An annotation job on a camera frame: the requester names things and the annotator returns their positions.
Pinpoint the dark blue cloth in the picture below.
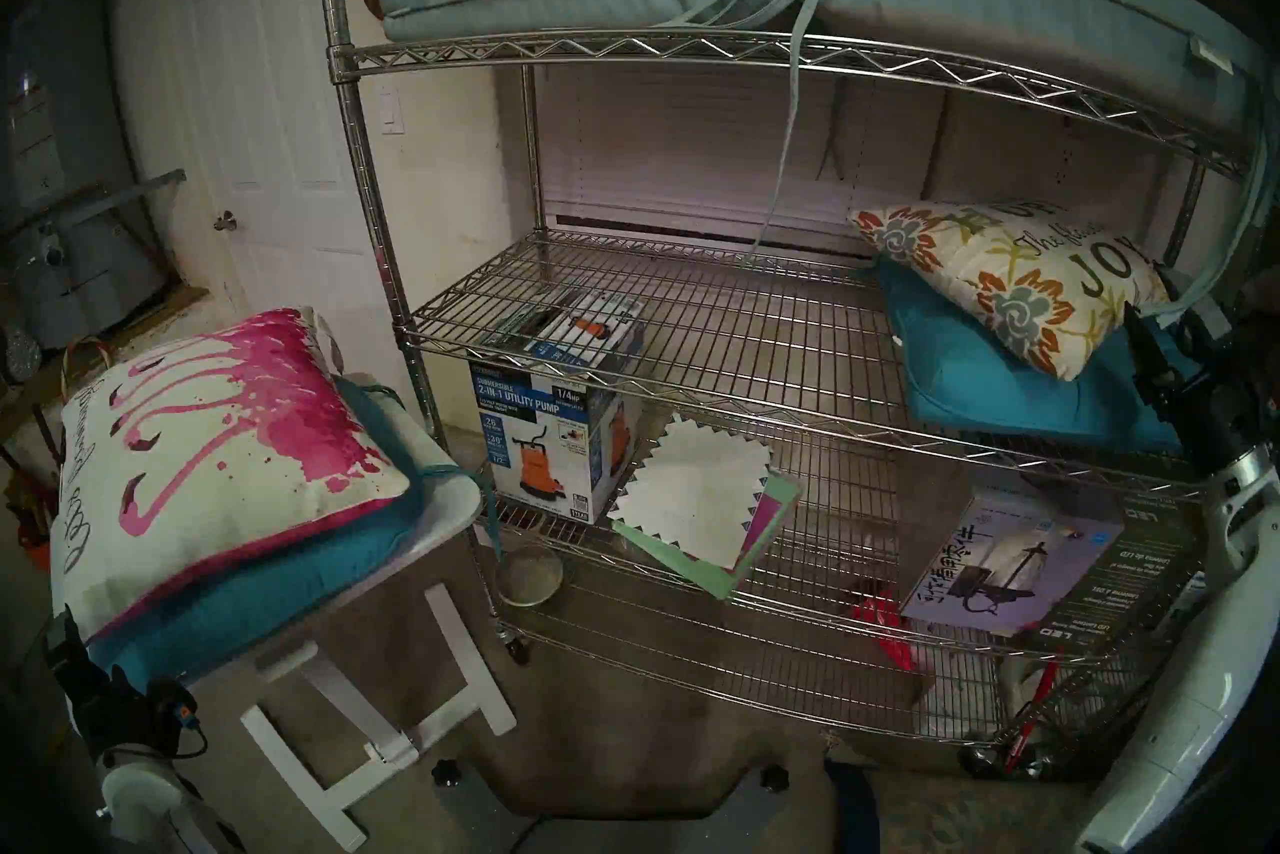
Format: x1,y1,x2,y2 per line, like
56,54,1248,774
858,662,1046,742
825,757,881,854

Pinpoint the teal flat seat cushion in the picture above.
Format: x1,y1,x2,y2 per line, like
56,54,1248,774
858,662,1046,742
85,377,471,683

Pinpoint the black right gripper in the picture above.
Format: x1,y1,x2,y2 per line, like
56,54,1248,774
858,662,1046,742
1121,302,1277,469

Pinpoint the pink paper sheet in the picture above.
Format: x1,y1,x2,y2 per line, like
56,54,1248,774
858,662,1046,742
740,487,791,568

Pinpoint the chrome wire shelf rack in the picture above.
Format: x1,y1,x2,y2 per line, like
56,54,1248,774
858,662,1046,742
315,0,1280,763

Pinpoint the brown wooden ledge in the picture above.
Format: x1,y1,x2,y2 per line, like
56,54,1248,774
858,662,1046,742
0,287,209,433

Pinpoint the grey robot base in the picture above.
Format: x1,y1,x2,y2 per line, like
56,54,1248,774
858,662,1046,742
450,762,831,854

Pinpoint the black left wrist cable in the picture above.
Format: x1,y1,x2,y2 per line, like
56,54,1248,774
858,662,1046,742
163,720,213,765

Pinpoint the white panel door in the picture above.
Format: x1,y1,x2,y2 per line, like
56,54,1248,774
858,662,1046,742
105,0,411,383

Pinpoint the patterned grey cloth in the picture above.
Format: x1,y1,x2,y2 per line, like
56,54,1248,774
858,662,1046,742
870,767,1101,854

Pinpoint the red handled tool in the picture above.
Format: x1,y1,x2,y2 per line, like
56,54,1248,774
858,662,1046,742
1000,657,1061,768

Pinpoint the green paper sheet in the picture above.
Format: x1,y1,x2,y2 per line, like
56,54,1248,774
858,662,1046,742
615,472,803,601

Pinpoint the metal tank strap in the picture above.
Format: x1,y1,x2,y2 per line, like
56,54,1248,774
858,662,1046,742
0,170,188,238

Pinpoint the red plastic bag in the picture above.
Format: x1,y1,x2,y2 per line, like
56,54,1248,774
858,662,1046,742
848,584,919,673

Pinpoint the striped candy cane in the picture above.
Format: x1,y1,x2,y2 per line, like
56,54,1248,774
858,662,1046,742
60,337,111,388

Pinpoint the LED lamp box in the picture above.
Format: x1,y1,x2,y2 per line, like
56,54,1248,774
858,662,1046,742
900,487,1171,653

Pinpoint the grey water heater tank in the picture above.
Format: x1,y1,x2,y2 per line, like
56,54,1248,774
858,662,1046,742
0,0,171,353

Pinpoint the floral JOY throw pillow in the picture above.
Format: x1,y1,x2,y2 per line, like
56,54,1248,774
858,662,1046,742
850,200,1171,383

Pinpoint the silver round ornament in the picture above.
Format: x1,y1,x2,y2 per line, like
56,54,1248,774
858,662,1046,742
0,327,41,383

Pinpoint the teal tufted seat cushion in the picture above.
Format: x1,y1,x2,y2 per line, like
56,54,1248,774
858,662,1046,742
878,257,1186,453

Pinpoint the clear glass bowl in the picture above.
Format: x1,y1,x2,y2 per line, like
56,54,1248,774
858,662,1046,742
495,544,566,608

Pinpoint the white folding table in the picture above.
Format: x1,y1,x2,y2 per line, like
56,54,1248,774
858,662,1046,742
60,407,516,853

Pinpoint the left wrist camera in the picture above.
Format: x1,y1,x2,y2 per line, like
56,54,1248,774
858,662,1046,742
150,680,201,735

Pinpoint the utility pump box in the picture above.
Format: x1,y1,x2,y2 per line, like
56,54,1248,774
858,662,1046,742
468,292,646,525

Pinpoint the white scalloped paper sheet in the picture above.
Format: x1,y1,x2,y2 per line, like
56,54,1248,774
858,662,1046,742
608,415,773,571

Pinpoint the pink flamingo throw pillow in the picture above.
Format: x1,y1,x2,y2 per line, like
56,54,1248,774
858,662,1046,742
55,307,411,643

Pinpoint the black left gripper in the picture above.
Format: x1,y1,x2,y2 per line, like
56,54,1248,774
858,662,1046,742
42,607,166,758

